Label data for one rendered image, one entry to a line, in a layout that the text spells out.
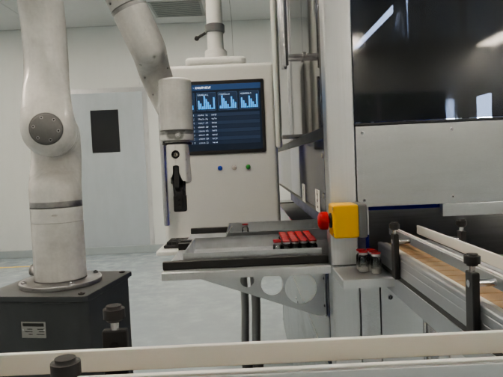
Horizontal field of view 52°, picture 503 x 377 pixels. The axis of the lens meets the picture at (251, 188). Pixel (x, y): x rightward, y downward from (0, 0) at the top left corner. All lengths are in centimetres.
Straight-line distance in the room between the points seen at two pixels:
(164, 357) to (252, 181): 175
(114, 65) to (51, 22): 576
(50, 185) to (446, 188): 91
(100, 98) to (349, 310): 606
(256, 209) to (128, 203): 482
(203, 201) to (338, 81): 114
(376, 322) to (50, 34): 100
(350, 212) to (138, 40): 64
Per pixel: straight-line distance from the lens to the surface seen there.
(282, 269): 123
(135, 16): 132
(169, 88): 130
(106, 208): 701
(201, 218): 223
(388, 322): 129
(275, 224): 187
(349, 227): 113
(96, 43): 718
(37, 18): 132
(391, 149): 124
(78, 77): 717
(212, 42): 232
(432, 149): 126
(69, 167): 134
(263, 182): 221
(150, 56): 131
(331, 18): 125
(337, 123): 121
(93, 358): 51
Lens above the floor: 113
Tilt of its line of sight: 3 degrees down
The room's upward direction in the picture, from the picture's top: 3 degrees counter-clockwise
